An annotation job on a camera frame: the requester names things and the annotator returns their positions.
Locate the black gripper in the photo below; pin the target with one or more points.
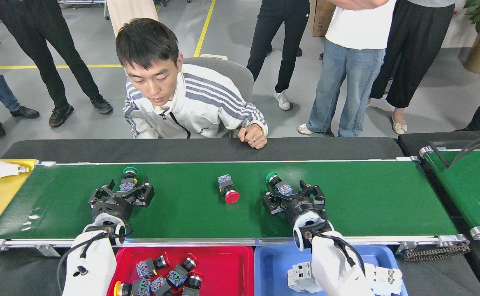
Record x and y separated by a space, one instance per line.
114 207
303 207

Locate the white circuit breaker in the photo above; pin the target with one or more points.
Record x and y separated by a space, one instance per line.
301 277
383 279

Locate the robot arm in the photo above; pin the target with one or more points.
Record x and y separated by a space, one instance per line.
334 267
91 263

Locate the blue plastic tray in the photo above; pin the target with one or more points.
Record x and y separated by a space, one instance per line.
272 255

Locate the green conveyor belt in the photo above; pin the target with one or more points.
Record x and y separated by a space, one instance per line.
470 185
367 197

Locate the red plastic tray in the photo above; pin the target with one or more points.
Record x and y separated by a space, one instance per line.
223 267

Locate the person's left hand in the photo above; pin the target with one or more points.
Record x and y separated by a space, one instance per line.
253 135

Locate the grey office chair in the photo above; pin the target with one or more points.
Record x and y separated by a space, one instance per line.
231 74

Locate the cardboard box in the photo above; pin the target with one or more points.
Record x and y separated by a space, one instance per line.
322 18

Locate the black guide bracket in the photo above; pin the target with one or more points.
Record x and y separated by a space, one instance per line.
437 154

